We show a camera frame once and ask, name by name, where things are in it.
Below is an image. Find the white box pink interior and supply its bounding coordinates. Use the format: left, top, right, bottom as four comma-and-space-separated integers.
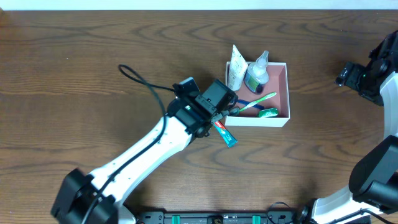
224, 62, 290, 128

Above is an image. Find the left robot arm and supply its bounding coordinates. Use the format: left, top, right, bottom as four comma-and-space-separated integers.
50, 78, 238, 223

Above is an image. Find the blue disposable razor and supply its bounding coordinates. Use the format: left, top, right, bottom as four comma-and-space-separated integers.
236, 98, 266, 111

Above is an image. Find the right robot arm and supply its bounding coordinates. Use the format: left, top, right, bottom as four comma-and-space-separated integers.
293, 32, 397, 224

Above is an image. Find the white lotion tube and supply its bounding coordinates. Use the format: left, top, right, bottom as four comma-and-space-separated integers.
227, 45, 248, 91

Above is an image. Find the green white soap box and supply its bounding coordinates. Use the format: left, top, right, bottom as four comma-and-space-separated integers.
258, 108, 279, 118

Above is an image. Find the teal Colgate toothpaste tube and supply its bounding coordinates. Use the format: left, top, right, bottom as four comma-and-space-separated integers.
213, 121, 238, 147

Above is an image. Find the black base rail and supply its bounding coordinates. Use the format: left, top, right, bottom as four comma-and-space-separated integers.
136, 210, 295, 224

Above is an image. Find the green white toothbrush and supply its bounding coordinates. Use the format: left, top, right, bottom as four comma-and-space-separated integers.
238, 92, 277, 112

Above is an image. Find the clear pump soap bottle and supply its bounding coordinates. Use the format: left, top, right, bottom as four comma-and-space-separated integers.
244, 50, 269, 95

